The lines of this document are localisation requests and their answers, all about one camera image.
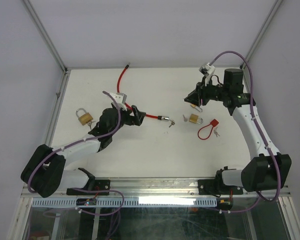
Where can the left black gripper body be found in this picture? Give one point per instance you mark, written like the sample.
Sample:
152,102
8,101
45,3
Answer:
126,119

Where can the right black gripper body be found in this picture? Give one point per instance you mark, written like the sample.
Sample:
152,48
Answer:
208,92

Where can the white slotted cable duct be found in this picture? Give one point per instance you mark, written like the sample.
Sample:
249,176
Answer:
130,202

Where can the small brass padlock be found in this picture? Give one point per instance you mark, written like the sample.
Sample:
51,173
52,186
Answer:
198,108

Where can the closed brass padlock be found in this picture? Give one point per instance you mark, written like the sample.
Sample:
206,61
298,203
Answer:
84,117

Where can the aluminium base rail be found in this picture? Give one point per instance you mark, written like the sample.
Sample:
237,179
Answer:
143,186

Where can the silver keys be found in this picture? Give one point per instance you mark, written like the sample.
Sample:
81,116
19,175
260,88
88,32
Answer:
216,132

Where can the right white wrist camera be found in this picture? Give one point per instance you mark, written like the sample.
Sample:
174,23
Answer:
207,70

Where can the thick red cable lock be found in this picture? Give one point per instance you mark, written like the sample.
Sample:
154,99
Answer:
146,90

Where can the red thin-cable padlock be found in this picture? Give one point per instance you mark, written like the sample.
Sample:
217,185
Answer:
209,128

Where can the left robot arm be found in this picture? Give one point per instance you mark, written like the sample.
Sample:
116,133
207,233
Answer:
45,173

